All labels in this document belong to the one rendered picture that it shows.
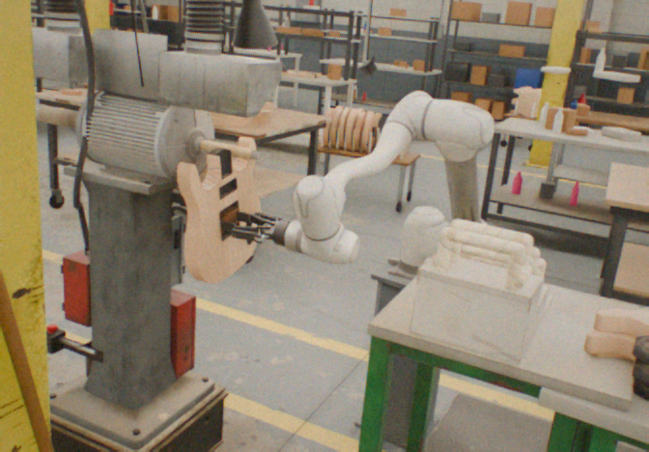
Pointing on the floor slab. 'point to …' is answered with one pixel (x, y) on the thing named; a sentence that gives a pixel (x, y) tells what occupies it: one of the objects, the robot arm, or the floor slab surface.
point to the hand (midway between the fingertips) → (231, 220)
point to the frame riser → (209, 432)
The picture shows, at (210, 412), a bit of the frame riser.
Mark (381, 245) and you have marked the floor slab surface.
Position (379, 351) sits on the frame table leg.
